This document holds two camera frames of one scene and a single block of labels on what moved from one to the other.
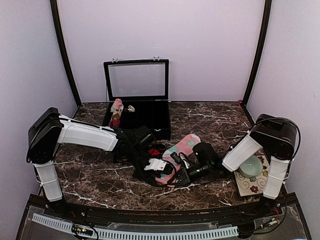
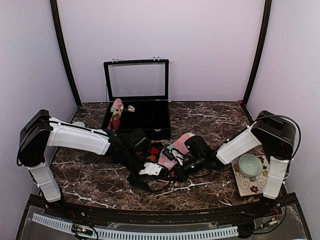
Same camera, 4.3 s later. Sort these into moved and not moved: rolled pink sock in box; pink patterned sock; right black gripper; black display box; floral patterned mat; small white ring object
Moved: pink patterned sock; right black gripper
Not moved: floral patterned mat; black display box; small white ring object; rolled pink sock in box
